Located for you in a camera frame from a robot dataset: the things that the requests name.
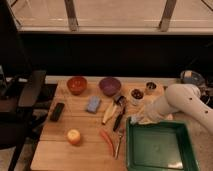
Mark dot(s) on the black chair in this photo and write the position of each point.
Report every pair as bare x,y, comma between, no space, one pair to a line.
16,126

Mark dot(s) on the round metal container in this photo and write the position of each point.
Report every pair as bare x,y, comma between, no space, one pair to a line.
192,77

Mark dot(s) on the blue sponge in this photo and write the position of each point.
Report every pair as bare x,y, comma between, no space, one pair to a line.
93,104

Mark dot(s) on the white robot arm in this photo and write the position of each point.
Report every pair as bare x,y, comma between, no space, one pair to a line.
179,97

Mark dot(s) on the black rectangular block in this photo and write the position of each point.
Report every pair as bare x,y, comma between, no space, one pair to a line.
57,112

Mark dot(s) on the orange carrot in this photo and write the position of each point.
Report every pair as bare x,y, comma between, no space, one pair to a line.
108,140

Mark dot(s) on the yellow banana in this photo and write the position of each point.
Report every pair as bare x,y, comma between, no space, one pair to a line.
109,112

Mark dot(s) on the green plastic tray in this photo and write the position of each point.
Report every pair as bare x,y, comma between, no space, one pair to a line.
165,146

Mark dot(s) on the yellow red apple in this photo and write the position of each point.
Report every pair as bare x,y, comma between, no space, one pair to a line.
74,136

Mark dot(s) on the small metal cup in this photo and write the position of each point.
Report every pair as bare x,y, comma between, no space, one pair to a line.
150,88

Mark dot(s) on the purple bowl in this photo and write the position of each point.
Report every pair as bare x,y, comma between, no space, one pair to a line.
109,86

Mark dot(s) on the blue towel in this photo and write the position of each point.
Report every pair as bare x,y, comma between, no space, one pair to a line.
135,119

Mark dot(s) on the metal fork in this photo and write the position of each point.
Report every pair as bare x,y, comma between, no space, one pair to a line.
120,136

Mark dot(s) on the orange bowl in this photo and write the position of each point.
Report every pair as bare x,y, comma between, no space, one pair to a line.
77,85

